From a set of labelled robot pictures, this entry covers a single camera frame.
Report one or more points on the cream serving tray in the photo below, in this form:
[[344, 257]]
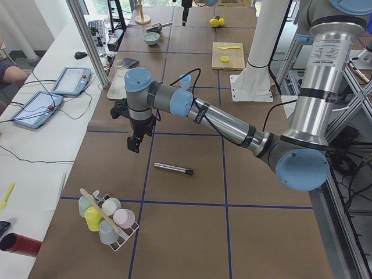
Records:
[[117, 88]]

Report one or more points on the far blue teach pendant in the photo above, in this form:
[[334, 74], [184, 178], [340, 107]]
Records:
[[72, 81]]

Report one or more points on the grey-blue cup in rack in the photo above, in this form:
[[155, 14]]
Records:
[[107, 234]]

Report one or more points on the bamboo cutting board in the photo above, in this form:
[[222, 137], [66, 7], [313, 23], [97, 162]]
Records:
[[236, 56]]

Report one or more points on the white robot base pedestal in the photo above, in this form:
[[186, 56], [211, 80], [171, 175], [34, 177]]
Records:
[[253, 83]]

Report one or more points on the blue teach pendant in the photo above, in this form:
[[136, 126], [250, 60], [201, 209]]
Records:
[[37, 110], [72, 81]]

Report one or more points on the white wire cup rack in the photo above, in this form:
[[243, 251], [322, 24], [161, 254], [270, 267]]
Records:
[[125, 234]]

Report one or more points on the green bowl with ice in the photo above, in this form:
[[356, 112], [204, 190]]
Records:
[[151, 38]]

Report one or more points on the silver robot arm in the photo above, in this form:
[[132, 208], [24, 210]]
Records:
[[187, 4], [297, 156]]

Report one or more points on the grey folded cloth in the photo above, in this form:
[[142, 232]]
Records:
[[130, 63]]

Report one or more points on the near blue teach pendant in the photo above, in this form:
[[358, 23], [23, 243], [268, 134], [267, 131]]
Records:
[[37, 110]]

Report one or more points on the black keyboard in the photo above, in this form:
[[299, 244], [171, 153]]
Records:
[[97, 27]]

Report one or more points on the steel muddler with black cap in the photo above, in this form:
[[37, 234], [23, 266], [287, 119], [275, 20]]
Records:
[[187, 171]]

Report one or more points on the clear wine glass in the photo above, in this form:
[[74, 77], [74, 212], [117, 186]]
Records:
[[120, 68]]

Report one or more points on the yellow lemon slice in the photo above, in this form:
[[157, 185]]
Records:
[[224, 59]]

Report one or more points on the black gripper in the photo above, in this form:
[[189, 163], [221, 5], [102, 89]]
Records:
[[141, 125]]

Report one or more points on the wooden rack handle rod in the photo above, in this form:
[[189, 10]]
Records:
[[99, 210]]

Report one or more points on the green lime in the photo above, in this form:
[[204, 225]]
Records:
[[214, 22]]

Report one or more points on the white cup in rack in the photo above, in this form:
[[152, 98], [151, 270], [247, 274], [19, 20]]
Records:
[[110, 206]]

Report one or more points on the aluminium frame post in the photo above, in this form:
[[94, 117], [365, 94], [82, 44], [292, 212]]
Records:
[[77, 14]]

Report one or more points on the light blue plastic cup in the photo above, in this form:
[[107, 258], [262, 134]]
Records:
[[185, 81]]

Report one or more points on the wooden mug tree stand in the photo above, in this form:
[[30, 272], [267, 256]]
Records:
[[142, 18]]

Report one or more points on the yellow cup in rack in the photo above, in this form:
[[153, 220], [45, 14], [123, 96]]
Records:
[[93, 219]]

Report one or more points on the pink cup in rack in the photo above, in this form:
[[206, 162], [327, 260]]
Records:
[[124, 218]]

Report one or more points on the red cylinder tube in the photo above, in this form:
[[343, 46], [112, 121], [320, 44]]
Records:
[[19, 244]]

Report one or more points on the black computer mouse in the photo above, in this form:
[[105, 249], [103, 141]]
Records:
[[79, 55]]

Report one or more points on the metal ice scoop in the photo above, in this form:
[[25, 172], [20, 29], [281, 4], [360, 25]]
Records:
[[157, 28]]

